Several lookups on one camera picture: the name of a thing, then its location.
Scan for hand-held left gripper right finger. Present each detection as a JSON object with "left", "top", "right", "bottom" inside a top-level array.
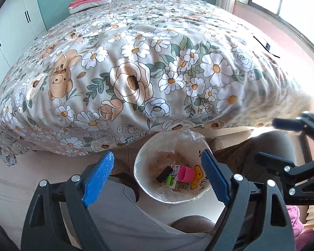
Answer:
[{"left": 201, "top": 149, "right": 296, "bottom": 251}]

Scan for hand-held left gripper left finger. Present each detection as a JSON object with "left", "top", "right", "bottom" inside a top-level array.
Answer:
[{"left": 20, "top": 150, "right": 115, "bottom": 251}]

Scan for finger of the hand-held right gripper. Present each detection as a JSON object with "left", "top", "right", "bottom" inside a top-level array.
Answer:
[
  {"left": 254, "top": 153, "right": 296, "bottom": 177},
  {"left": 273, "top": 118, "right": 304, "bottom": 131}
]

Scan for pink plastic cup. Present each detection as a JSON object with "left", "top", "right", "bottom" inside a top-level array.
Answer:
[{"left": 177, "top": 166, "right": 195, "bottom": 183}]

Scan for small printed carton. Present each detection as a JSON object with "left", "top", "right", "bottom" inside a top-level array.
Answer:
[{"left": 170, "top": 163, "right": 181, "bottom": 181}]

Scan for white trash bin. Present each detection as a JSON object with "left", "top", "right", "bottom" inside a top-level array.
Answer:
[{"left": 133, "top": 129, "right": 212, "bottom": 204}]

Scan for person's right leg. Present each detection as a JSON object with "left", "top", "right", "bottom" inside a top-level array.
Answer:
[{"left": 212, "top": 131, "right": 297, "bottom": 189}]

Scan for clear plastic bin liner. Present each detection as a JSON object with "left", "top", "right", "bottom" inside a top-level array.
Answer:
[{"left": 135, "top": 129, "right": 212, "bottom": 203}]

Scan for pink fluffy cloth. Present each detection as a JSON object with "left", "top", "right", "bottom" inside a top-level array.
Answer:
[{"left": 286, "top": 205, "right": 314, "bottom": 251}]

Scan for person's grey jacket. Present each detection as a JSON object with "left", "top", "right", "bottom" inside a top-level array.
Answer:
[{"left": 88, "top": 175, "right": 212, "bottom": 251}]

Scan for floral bed blanket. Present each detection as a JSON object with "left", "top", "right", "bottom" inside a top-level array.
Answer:
[{"left": 0, "top": 0, "right": 313, "bottom": 166}]

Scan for window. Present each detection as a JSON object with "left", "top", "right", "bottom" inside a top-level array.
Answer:
[{"left": 237, "top": 0, "right": 314, "bottom": 58}]

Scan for white pillow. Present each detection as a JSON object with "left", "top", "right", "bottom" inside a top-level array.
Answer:
[{"left": 69, "top": 0, "right": 115, "bottom": 15}]

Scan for white wardrobe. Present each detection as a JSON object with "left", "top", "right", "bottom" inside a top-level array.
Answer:
[{"left": 0, "top": 0, "right": 48, "bottom": 89}]

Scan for black cable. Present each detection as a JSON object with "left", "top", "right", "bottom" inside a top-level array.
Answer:
[{"left": 252, "top": 35, "right": 281, "bottom": 58}]

